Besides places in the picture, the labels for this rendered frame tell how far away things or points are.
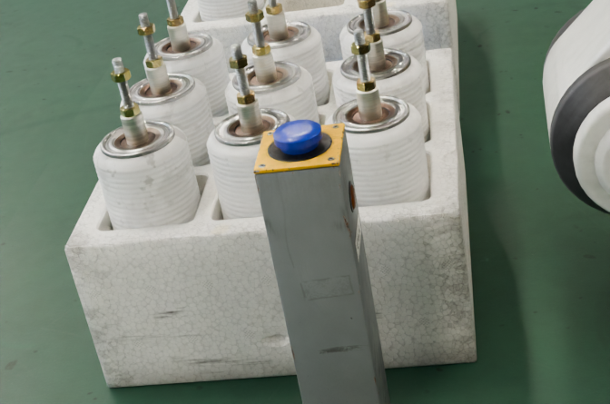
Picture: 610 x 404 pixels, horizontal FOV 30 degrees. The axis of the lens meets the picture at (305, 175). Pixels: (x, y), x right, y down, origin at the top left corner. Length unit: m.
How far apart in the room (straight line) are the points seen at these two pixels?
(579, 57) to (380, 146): 0.24
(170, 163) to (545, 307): 0.43
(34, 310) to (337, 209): 0.59
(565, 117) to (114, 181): 0.46
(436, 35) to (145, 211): 0.60
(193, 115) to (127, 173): 0.14
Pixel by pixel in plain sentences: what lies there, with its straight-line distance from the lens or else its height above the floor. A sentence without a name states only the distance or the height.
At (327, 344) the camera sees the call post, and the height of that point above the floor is 0.14.
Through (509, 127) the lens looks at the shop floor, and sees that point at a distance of 1.60.
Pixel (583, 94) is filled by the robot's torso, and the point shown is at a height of 0.34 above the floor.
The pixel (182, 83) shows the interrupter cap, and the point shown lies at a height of 0.25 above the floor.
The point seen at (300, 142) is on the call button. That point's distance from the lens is 0.91.
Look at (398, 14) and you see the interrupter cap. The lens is 1.34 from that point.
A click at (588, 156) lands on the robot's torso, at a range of 0.89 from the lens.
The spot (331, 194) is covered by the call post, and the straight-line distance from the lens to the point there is 0.91.
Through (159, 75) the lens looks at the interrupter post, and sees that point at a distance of 1.24.
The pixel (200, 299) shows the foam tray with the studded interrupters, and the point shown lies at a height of 0.11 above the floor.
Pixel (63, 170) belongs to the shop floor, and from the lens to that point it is 1.72.
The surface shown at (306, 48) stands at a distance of 1.31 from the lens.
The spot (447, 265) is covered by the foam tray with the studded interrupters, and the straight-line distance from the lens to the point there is 1.10.
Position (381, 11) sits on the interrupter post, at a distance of 1.31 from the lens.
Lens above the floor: 0.74
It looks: 28 degrees down
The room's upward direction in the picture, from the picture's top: 11 degrees counter-clockwise
